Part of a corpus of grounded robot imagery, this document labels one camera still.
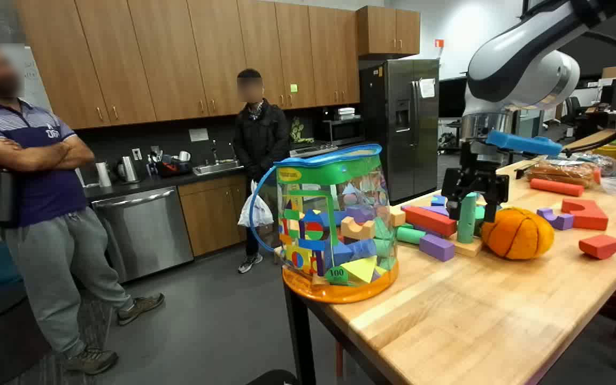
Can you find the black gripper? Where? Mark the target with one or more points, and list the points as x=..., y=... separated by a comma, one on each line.
x=475, y=179

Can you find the clear plastic toy bag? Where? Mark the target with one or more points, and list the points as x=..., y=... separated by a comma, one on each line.
x=337, y=171

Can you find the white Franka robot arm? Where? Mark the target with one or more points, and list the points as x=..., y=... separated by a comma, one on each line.
x=522, y=64

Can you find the blue foam block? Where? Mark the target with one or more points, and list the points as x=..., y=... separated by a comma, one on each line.
x=439, y=201

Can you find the tall green cylinder block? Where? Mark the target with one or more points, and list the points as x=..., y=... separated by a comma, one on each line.
x=467, y=221

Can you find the long red foam block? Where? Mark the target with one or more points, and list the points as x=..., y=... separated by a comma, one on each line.
x=429, y=219

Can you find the flat pale orange block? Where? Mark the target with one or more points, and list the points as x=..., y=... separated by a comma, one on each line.
x=467, y=249

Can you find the purple cube foam block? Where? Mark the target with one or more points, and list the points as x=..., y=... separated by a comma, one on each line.
x=437, y=249

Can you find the red cylinder foam block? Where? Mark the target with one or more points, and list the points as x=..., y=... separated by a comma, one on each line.
x=556, y=186

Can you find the peach foam block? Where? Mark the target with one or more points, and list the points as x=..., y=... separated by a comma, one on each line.
x=396, y=217

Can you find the short green cylinder block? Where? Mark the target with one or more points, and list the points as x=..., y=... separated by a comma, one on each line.
x=408, y=236

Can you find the purple stepped foam block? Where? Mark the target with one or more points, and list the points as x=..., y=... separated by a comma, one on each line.
x=556, y=219

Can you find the red arch foam block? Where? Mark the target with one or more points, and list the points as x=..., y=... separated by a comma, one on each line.
x=586, y=217

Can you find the red wedge foam block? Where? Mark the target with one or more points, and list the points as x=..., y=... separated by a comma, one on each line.
x=599, y=247

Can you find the yellow triangle foam block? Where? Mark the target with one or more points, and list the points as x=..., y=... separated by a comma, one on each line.
x=360, y=271

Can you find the white plastic shopping bag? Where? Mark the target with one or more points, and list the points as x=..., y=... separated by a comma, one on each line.
x=254, y=211

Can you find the orange plush basketball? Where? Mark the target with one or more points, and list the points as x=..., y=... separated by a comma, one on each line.
x=517, y=234

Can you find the stainless steel refrigerator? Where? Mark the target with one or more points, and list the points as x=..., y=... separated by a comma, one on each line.
x=401, y=135

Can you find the clear snack package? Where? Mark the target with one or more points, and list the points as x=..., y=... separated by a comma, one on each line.
x=562, y=171

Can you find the white paper on refrigerator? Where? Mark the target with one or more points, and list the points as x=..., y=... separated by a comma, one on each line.
x=429, y=89

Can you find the black microwave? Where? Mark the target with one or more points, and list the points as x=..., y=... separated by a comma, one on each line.
x=343, y=129

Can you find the wooden cabinet above refrigerator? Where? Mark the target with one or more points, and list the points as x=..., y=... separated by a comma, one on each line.
x=386, y=33

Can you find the green potted plant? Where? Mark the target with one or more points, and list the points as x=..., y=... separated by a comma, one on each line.
x=298, y=132

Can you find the green sticky note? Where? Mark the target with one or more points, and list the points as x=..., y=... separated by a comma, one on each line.
x=293, y=89

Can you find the person in black jacket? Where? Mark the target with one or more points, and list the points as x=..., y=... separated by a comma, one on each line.
x=260, y=135

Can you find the wooden lower kitchen cabinet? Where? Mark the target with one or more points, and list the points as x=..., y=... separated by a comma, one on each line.
x=212, y=214

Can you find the wooden upper kitchen cabinets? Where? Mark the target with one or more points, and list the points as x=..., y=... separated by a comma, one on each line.
x=180, y=56

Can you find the stainless steel dishwasher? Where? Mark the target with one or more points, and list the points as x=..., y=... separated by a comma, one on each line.
x=143, y=236

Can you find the man in purple polo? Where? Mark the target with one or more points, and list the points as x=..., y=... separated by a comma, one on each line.
x=44, y=194

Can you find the black drink bottle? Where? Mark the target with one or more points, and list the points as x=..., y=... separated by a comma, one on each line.
x=0, y=195

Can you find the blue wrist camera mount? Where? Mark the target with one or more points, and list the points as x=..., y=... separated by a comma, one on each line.
x=522, y=144

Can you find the black wall television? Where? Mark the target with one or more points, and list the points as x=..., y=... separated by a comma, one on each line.
x=452, y=98

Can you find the white wall notice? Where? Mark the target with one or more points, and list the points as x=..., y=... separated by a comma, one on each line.
x=198, y=135

